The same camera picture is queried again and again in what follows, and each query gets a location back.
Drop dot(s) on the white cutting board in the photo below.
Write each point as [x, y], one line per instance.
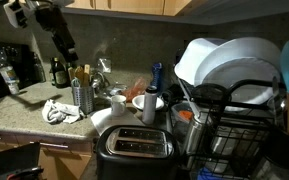
[103, 119]

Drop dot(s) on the orange plastic bag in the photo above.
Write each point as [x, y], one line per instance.
[138, 88]

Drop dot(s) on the crumpled white cloth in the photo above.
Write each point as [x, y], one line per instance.
[54, 112]

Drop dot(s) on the small white bowl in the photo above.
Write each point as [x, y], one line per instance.
[140, 101]

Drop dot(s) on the white ceramic mug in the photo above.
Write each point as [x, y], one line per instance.
[118, 105]

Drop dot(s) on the wooden upper cabinets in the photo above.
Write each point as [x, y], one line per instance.
[150, 7]

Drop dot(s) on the black two-slot toaster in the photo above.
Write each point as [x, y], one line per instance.
[129, 152]

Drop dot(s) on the clear container with orange lid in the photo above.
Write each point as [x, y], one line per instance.
[182, 115]

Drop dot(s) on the clear plastic water bottle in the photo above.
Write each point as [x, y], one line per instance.
[8, 73]

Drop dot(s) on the stainless steel cup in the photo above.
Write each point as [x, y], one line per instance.
[193, 137]

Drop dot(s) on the white square plate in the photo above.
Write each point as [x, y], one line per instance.
[196, 51]

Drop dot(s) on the white Stanford flask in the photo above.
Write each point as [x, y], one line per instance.
[148, 114]

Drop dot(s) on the large white plate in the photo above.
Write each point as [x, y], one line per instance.
[248, 58]

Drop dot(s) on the dark olive oil bottle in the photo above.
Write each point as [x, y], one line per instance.
[59, 73]

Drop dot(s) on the black wire dish rack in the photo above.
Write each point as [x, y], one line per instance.
[236, 136]

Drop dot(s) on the perforated metal utensil holder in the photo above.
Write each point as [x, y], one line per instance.
[82, 96]

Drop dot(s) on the wooden drawer front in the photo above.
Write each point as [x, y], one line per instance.
[62, 158]

